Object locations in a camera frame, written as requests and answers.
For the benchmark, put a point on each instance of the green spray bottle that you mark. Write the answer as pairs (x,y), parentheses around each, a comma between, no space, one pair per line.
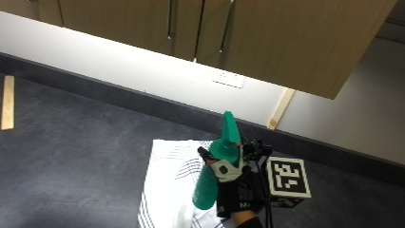
(229,139)

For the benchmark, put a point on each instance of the white striped towel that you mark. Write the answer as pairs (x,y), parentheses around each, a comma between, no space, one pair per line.
(168,183)

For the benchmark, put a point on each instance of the white marker cube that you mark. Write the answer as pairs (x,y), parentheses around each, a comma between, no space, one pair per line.
(288,177)

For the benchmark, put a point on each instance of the light wooden strip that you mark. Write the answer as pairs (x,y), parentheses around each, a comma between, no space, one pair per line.
(281,108)
(7,103)

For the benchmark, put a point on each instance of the black palm camera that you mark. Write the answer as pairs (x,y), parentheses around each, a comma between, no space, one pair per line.
(256,148)

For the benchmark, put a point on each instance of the white wall outlet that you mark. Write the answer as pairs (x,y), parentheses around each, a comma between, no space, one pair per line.
(228,79)

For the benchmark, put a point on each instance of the wooden wall cabinet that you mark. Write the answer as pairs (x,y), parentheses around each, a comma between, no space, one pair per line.
(278,38)

